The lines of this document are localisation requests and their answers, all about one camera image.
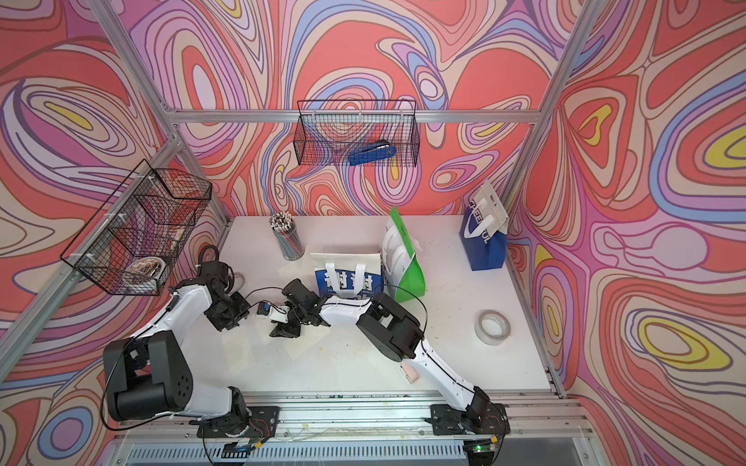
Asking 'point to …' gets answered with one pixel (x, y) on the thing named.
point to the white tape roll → (491, 327)
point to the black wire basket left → (128, 244)
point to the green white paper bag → (404, 273)
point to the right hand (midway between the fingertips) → (278, 332)
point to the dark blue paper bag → (483, 251)
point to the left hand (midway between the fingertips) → (247, 316)
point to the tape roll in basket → (151, 266)
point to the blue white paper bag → (348, 275)
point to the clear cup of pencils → (288, 237)
